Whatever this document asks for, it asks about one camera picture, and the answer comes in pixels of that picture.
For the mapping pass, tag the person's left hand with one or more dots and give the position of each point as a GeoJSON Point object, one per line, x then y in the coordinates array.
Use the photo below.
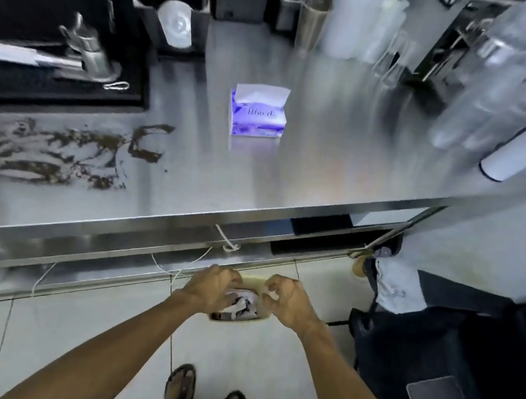
{"type": "Point", "coordinates": [205, 289]}

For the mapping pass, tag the beige waste bin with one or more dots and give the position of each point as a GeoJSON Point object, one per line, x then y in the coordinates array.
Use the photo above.
{"type": "Point", "coordinates": [262, 318]}

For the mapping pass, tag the white cloth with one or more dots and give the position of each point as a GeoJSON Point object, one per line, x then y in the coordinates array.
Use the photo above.
{"type": "Point", "coordinates": [399, 287]}

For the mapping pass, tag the person's left forearm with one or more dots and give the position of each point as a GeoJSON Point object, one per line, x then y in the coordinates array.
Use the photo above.
{"type": "Point", "coordinates": [99, 354]}

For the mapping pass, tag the white plastic squeeze bottle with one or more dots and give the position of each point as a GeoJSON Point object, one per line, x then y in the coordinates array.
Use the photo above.
{"type": "Point", "coordinates": [351, 19]}

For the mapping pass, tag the silver espresso machine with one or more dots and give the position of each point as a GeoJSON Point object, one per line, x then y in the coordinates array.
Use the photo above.
{"type": "Point", "coordinates": [450, 47]}

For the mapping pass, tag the person's right forearm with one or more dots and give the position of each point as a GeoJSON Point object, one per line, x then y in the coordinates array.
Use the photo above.
{"type": "Point", "coordinates": [352, 395]}

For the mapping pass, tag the person's left fingers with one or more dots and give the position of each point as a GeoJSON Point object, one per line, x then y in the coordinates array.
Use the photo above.
{"type": "Point", "coordinates": [231, 280]}

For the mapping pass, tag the stained white tissue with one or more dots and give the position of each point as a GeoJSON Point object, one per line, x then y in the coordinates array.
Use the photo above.
{"type": "Point", "coordinates": [242, 304]}

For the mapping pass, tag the black cup lid dispenser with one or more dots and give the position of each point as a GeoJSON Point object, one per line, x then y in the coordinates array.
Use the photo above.
{"type": "Point", "coordinates": [176, 18]}

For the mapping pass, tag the person's right hand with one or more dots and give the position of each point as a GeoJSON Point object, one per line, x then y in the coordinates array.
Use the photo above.
{"type": "Point", "coordinates": [294, 306]}

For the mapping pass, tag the stack of clear plastic cups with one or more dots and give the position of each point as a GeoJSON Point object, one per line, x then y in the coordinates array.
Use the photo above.
{"type": "Point", "coordinates": [514, 81]}

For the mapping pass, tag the black trash bag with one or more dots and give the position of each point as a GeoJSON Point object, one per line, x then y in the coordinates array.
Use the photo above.
{"type": "Point", "coordinates": [453, 370]}

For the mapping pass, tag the silver metal coffee tamper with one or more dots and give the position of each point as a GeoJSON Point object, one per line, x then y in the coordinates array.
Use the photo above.
{"type": "Point", "coordinates": [88, 50]}

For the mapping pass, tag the clear plastic squeeze bottle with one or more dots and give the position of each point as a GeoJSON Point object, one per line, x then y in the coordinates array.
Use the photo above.
{"type": "Point", "coordinates": [386, 33]}

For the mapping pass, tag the purple white tissue packet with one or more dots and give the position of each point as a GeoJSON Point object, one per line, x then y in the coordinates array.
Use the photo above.
{"type": "Point", "coordinates": [256, 115]}

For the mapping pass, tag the person's left brown sandal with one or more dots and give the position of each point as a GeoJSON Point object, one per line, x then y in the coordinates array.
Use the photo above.
{"type": "Point", "coordinates": [179, 392]}

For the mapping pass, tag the black appliance with label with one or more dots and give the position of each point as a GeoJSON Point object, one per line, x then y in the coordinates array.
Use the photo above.
{"type": "Point", "coordinates": [289, 5]}

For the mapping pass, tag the black drip tray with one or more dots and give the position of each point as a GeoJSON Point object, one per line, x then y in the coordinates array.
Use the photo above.
{"type": "Point", "coordinates": [39, 87]}

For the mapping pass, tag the spilled brown coffee grounds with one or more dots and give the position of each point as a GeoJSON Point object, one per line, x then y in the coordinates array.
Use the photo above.
{"type": "Point", "coordinates": [69, 155]}

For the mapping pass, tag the stainless steel cup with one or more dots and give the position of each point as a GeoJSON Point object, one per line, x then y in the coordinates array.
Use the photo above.
{"type": "Point", "coordinates": [311, 25]}

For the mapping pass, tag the person's right fingers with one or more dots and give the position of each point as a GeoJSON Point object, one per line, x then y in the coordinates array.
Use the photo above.
{"type": "Point", "coordinates": [276, 286]}

